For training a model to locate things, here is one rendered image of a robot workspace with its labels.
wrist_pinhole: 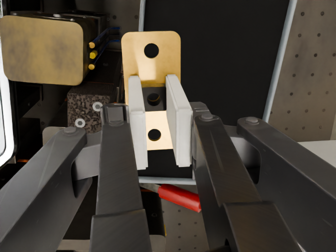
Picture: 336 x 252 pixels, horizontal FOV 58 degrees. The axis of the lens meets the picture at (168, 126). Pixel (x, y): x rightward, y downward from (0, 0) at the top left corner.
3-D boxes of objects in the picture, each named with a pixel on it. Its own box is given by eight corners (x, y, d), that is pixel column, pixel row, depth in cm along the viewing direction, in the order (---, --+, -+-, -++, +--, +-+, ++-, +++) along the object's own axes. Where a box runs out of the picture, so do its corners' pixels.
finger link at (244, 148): (198, 140, 12) (269, 137, 13) (182, 101, 17) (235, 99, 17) (197, 172, 13) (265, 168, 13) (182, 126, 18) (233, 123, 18)
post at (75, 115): (102, 47, 72) (66, 93, 35) (124, 49, 72) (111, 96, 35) (102, 68, 73) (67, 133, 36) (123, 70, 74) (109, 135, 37)
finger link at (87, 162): (133, 177, 13) (59, 182, 12) (131, 129, 17) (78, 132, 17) (130, 145, 12) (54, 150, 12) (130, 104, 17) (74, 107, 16)
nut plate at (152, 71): (120, 32, 19) (119, 34, 18) (180, 30, 20) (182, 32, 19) (129, 149, 23) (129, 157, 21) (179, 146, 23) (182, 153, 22)
